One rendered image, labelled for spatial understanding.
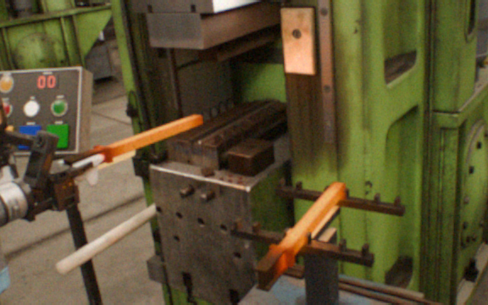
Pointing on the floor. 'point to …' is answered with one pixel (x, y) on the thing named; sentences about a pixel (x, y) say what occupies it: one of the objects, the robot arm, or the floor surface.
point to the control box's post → (80, 246)
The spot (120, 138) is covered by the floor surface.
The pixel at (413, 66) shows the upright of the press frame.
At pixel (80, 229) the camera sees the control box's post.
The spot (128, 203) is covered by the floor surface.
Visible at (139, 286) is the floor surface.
